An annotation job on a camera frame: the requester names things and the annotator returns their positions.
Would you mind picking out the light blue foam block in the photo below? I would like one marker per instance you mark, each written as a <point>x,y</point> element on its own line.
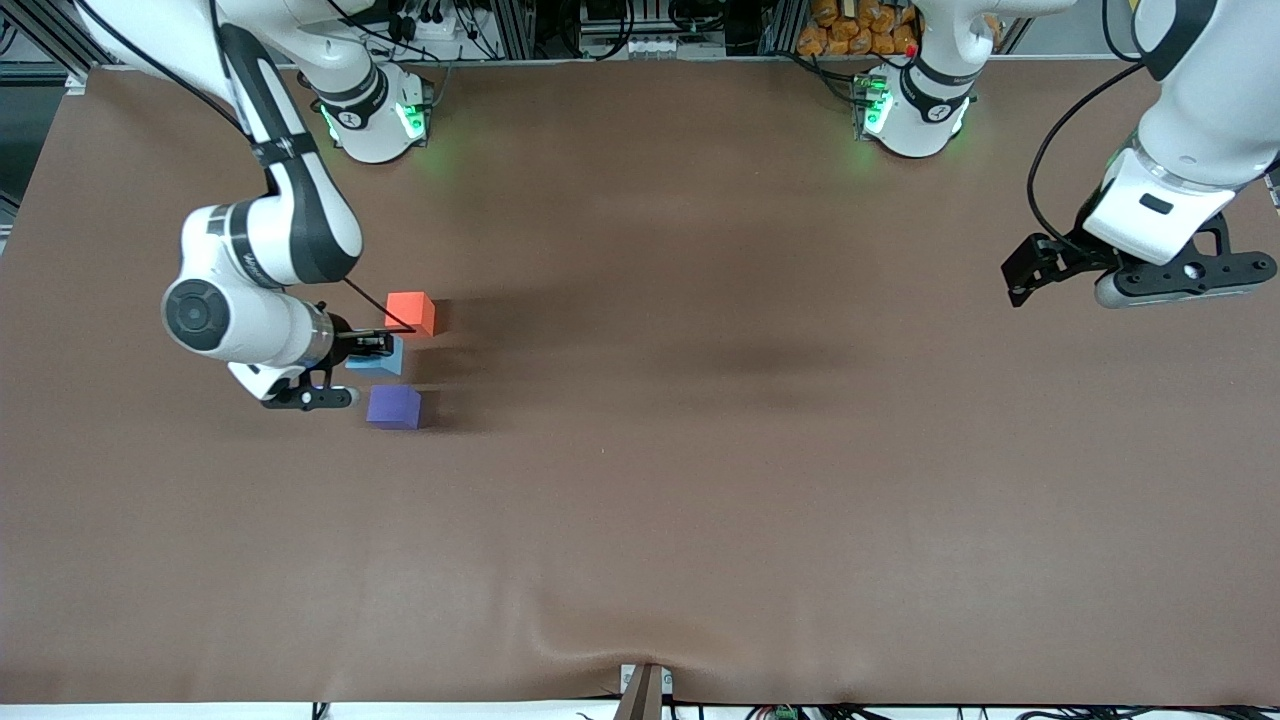
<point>385,364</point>

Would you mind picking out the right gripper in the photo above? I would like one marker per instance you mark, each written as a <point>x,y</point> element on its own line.
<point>345,340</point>

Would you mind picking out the white power strip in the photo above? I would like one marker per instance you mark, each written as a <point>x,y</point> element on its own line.
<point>440,28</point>

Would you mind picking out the aluminium frame profile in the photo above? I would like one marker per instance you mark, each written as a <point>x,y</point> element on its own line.
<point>50,35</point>
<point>515,30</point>

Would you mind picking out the brown table cover mat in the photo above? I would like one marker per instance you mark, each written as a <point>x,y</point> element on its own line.
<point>640,500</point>

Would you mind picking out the orange foam block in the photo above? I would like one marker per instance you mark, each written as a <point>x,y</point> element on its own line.
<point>410,308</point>

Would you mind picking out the orange bagged items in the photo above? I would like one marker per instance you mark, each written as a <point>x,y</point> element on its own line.
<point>840,30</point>

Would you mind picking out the green plug connector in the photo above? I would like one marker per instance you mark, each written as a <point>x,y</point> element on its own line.
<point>783,714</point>

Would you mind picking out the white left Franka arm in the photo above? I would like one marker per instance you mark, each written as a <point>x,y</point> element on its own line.
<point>1210,90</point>

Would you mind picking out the purple foam block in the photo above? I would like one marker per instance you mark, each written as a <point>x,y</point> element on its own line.
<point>392,407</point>

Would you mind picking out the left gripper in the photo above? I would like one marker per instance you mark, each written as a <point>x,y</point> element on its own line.
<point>1062,257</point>

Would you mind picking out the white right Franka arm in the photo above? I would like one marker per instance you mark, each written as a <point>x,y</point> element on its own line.
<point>290,230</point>

